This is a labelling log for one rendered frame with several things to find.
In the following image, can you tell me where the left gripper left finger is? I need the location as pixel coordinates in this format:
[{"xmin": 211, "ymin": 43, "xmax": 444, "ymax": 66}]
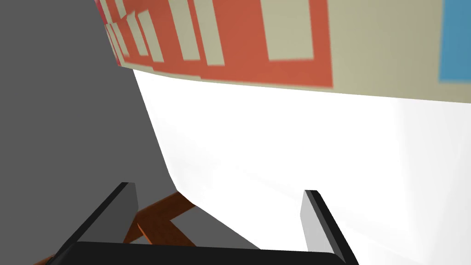
[{"xmin": 63, "ymin": 182, "xmax": 139, "ymax": 244}]

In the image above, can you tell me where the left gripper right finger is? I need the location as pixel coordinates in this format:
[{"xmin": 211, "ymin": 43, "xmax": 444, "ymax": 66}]
[{"xmin": 299, "ymin": 189, "xmax": 360, "ymax": 265}]

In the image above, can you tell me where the red cream blue patterned rug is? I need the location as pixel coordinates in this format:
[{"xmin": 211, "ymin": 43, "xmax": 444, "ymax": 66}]
[{"xmin": 93, "ymin": 0, "xmax": 471, "ymax": 104}]

